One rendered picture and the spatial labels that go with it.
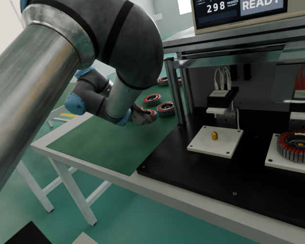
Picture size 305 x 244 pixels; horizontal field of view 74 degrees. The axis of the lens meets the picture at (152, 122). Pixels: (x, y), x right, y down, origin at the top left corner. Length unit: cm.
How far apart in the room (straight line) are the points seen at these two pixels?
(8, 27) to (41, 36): 481
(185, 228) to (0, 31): 464
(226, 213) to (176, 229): 92
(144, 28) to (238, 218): 46
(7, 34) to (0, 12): 39
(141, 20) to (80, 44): 10
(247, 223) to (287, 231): 8
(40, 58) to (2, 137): 11
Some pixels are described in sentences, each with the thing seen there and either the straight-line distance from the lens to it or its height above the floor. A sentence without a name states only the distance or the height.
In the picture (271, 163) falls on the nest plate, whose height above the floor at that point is 78.
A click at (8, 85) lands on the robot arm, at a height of 118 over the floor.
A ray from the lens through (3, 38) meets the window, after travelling 504.
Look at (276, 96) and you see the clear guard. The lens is 46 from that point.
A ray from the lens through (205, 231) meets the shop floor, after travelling 143.
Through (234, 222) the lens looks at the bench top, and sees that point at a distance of 57.
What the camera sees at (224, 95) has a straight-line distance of 72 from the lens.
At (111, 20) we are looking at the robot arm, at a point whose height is 122.
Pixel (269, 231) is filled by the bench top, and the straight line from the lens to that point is 55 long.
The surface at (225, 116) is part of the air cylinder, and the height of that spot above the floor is 80.
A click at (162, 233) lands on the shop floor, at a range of 147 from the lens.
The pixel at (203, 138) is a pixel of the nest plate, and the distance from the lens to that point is 75.
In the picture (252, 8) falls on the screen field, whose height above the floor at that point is 116.
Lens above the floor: 121
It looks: 27 degrees down
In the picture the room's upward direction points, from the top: 16 degrees counter-clockwise
